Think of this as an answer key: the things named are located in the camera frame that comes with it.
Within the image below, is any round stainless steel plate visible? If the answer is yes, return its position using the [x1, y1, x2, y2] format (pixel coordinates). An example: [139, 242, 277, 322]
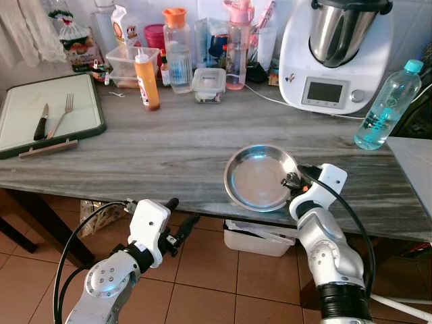
[223, 144, 302, 213]

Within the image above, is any white plastic storage bin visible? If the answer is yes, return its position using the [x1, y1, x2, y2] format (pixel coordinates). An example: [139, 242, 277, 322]
[223, 219, 299, 258]

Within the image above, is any patterned plastic bag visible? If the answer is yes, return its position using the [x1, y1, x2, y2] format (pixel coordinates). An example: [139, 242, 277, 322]
[79, 199, 130, 238]

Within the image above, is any water bottle with blue cap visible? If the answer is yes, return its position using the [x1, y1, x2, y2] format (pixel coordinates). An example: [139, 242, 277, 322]
[354, 59, 425, 151]

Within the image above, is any white food processor steel bowl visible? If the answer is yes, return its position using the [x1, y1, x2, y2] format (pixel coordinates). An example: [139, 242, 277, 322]
[278, 0, 396, 116]

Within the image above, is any orange sauce squeeze bottle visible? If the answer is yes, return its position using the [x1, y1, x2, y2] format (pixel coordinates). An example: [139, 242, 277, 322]
[134, 49, 162, 113]

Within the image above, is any small lidded glass container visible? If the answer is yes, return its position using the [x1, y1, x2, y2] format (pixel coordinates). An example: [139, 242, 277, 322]
[191, 67, 227, 105]

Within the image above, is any thin wooden strip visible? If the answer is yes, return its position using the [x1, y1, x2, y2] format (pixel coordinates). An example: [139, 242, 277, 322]
[18, 138, 80, 161]

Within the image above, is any pink drinking bottle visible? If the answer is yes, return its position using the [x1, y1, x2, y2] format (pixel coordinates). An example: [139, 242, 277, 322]
[225, 0, 256, 91]

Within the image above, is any clear plastic open container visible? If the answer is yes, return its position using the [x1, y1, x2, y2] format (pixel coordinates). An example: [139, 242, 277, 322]
[106, 47, 161, 89]

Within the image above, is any silver fork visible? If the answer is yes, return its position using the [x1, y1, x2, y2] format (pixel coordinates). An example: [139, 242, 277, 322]
[45, 93, 74, 140]

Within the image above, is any clear bottle with orange cap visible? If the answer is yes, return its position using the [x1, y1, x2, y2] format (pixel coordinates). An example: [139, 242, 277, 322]
[162, 7, 194, 95]

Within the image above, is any red plastic cup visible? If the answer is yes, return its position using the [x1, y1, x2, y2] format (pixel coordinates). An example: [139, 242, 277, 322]
[143, 24, 167, 56]

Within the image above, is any white green-rimmed cutting board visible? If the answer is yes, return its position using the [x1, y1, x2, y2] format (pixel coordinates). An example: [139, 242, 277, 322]
[0, 73, 107, 161]

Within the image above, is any white cartoon print pouch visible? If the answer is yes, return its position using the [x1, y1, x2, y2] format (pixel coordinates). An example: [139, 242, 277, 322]
[111, 5, 141, 59]

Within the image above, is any clear bag of food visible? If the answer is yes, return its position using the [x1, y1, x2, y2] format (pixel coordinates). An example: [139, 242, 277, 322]
[57, 12, 100, 74]

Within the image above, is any tall clear plastic bottle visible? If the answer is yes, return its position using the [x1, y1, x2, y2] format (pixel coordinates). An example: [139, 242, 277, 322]
[91, 0, 116, 56]

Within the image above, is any white lace curtain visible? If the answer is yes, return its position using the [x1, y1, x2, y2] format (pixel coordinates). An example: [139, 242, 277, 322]
[0, 0, 70, 66]

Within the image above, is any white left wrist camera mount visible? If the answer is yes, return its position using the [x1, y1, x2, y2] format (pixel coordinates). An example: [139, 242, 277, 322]
[128, 199, 171, 268]

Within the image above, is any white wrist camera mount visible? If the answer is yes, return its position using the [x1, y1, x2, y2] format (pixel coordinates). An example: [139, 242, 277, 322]
[128, 199, 171, 268]
[306, 163, 349, 211]

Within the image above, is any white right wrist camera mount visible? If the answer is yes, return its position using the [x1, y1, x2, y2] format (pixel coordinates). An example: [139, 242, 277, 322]
[306, 163, 349, 211]

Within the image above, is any black handled knife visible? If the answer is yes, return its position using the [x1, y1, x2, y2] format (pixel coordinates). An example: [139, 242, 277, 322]
[33, 103, 51, 142]

